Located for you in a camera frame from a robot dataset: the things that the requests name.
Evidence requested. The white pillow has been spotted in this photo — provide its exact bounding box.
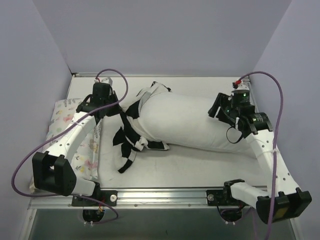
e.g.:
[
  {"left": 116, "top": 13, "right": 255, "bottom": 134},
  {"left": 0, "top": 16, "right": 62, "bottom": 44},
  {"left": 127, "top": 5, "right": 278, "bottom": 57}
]
[{"left": 138, "top": 92, "right": 255, "bottom": 158}]

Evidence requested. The black white checkered pillowcase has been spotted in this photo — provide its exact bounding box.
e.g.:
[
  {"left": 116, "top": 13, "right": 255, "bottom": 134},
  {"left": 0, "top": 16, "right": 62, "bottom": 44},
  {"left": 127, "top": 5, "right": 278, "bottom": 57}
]
[{"left": 112, "top": 81, "right": 172, "bottom": 174}]

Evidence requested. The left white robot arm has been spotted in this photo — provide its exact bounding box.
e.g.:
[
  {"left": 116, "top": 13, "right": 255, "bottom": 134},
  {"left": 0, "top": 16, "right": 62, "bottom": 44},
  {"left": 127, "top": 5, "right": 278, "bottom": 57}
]
[{"left": 32, "top": 79, "right": 120, "bottom": 206}]

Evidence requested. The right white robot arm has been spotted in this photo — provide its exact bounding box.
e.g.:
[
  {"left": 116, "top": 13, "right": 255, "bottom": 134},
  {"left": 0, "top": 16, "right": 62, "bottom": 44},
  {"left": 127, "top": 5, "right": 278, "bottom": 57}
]
[{"left": 208, "top": 90, "right": 312, "bottom": 224}]

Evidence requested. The floral patterned pillow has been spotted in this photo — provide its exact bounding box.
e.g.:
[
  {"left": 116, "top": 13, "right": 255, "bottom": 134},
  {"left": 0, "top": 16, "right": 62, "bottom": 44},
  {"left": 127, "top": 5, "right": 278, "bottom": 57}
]
[{"left": 41, "top": 98, "right": 103, "bottom": 181}]

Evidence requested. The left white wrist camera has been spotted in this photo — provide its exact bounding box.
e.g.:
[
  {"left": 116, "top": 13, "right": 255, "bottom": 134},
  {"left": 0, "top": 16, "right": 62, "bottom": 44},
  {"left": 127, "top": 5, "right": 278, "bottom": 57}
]
[{"left": 94, "top": 77, "right": 113, "bottom": 85}]

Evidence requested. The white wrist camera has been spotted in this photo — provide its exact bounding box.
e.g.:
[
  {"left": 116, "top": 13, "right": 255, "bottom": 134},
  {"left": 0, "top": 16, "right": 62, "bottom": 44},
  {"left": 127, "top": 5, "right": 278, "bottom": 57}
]
[
  {"left": 232, "top": 80, "right": 250, "bottom": 91},
  {"left": 94, "top": 77, "right": 113, "bottom": 85}
]

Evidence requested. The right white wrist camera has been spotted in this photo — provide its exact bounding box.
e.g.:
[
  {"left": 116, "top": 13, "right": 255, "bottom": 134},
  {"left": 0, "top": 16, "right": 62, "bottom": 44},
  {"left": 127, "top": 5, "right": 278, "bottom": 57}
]
[{"left": 232, "top": 80, "right": 250, "bottom": 91}]

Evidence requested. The thin black cable loop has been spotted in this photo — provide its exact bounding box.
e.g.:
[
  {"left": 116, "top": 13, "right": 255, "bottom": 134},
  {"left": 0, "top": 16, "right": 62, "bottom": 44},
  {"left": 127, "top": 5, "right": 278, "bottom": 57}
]
[{"left": 225, "top": 124, "right": 245, "bottom": 145}]

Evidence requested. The right aluminium rail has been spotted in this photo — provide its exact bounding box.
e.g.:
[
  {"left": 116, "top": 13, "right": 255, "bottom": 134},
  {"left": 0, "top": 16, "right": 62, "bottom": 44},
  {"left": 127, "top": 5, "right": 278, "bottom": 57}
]
[{"left": 241, "top": 76, "right": 259, "bottom": 113}]

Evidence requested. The aluminium rail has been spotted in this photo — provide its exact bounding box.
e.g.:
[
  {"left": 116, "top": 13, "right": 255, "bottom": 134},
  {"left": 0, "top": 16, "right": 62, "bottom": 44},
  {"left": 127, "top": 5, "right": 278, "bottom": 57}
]
[
  {"left": 241, "top": 76, "right": 259, "bottom": 113},
  {"left": 28, "top": 185, "right": 271, "bottom": 210}
]

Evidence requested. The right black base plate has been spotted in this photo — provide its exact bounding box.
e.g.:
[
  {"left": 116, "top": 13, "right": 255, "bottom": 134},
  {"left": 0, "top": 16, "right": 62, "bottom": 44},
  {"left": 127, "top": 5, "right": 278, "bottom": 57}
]
[{"left": 205, "top": 188, "right": 247, "bottom": 207}]

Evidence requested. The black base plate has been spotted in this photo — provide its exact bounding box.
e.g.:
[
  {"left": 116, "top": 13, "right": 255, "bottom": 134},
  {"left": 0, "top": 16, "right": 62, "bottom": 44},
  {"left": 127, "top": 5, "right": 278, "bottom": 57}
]
[
  {"left": 71, "top": 189, "right": 118, "bottom": 207},
  {"left": 205, "top": 188, "right": 247, "bottom": 207}
]

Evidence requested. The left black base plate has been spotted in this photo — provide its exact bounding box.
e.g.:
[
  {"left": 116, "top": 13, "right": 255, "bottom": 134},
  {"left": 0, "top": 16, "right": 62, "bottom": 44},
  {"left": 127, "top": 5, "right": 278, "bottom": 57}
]
[{"left": 71, "top": 189, "right": 118, "bottom": 207}]

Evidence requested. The front aluminium rail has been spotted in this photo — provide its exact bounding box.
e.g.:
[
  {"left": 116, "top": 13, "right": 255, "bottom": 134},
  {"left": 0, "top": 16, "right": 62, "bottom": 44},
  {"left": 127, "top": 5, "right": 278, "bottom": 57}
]
[{"left": 28, "top": 185, "right": 271, "bottom": 210}]

